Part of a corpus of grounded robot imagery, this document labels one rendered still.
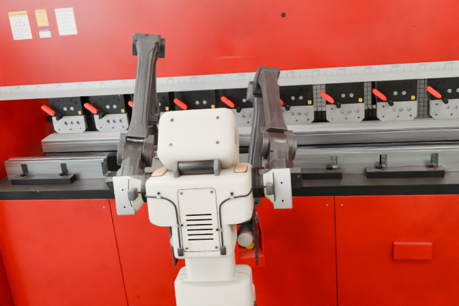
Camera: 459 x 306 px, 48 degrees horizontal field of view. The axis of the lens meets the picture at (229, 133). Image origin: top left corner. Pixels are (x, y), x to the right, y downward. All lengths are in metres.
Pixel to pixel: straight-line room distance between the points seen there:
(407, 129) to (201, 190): 1.34
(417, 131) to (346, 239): 0.60
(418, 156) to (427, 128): 0.27
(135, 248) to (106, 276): 0.22
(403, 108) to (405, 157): 0.22
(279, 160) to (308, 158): 0.78
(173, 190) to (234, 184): 0.16
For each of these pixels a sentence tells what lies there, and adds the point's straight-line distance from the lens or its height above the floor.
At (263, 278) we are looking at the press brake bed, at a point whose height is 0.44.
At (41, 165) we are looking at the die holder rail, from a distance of 2.55.
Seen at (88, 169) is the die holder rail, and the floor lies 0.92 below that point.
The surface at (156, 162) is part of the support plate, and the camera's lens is 2.16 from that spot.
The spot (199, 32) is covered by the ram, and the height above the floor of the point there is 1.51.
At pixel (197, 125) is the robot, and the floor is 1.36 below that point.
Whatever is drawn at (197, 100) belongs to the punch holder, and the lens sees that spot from 2.16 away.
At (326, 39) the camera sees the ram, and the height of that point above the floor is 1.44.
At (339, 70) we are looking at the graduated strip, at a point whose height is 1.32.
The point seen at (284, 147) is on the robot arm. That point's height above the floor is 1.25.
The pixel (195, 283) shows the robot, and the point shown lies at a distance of 1.53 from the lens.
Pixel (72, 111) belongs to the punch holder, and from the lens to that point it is 2.37.
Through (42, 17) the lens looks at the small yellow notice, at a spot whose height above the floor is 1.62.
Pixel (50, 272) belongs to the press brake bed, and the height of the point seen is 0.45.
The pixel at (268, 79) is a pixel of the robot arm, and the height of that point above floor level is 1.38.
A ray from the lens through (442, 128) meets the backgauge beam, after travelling 2.48.
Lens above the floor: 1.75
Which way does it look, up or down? 18 degrees down
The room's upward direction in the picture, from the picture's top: 5 degrees counter-clockwise
